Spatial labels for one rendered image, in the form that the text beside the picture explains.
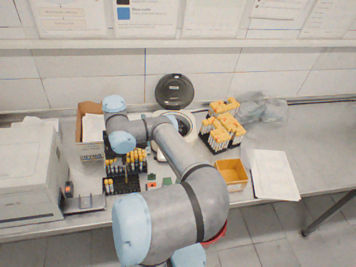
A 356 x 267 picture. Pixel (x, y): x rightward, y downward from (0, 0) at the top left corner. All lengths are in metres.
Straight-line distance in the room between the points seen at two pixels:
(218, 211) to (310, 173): 1.14
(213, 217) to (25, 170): 0.72
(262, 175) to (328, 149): 0.51
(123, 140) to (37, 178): 0.36
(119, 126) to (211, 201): 0.42
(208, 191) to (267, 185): 0.92
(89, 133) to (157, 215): 1.01
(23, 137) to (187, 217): 0.81
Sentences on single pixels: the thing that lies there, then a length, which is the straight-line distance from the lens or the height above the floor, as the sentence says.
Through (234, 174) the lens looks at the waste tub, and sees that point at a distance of 1.37.
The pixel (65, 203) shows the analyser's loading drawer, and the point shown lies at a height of 0.92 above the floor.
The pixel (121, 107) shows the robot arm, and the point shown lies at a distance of 0.84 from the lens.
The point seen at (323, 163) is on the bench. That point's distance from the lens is 1.67.
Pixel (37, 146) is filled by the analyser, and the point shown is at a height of 1.17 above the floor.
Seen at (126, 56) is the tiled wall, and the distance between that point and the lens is 1.36.
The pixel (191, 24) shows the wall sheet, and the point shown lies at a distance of 1.32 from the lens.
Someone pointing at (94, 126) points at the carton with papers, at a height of 0.94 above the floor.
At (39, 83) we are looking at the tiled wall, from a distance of 1.49.
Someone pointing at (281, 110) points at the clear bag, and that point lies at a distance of 1.71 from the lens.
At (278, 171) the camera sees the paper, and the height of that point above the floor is 0.89.
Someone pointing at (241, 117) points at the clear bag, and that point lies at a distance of 1.61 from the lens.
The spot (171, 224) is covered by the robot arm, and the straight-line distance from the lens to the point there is 0.45.
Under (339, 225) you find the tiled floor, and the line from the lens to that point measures 2.67.
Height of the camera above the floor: 1.96
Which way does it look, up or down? 47 degrees down
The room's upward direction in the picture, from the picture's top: 9 degrees clockwise
